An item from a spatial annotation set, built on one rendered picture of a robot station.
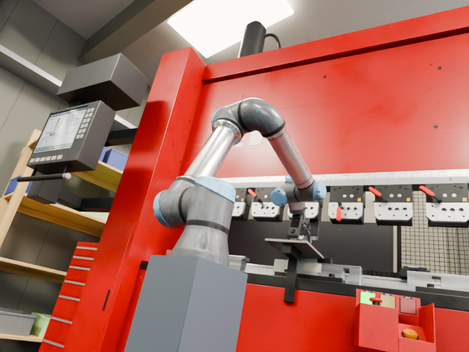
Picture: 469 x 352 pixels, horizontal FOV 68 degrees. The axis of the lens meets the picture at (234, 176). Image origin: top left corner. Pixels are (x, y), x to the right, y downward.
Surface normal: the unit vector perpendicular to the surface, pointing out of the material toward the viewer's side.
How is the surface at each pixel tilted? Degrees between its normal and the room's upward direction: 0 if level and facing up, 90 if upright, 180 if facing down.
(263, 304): 90
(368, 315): 90
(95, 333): 90
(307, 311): 90
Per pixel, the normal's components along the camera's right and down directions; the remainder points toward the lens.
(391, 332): -0.22, -0.42
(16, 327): 0.69, -0.16
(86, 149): 0.86, -0.05
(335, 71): -0.45, -0.43
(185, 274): -0.64, -0.40
